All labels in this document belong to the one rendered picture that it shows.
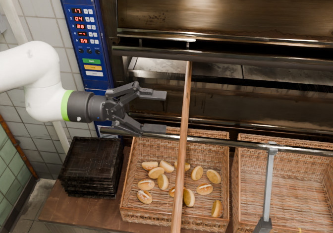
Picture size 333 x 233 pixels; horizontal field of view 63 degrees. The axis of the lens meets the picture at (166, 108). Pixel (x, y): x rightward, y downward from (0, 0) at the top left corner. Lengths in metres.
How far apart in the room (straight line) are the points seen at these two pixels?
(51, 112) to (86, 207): 0.95
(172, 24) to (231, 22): 0.24
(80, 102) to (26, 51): 0.18
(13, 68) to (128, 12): 0.64
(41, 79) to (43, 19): 0.66
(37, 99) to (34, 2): 0.67
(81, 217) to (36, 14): 1.06
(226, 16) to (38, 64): 0.76
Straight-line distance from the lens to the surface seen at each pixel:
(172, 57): 1.13
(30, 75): 0.76
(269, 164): 1.20
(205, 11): 1.20
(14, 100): 1.90
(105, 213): 1.64
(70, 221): 1.67
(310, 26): 1.28
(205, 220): 1.46
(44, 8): 1.39
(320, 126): 1.67
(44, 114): 0.83
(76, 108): 0.78
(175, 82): 1.40
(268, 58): 1.16
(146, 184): 1.62
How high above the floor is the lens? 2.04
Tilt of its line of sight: 44 degrees down
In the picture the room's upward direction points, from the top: straight up
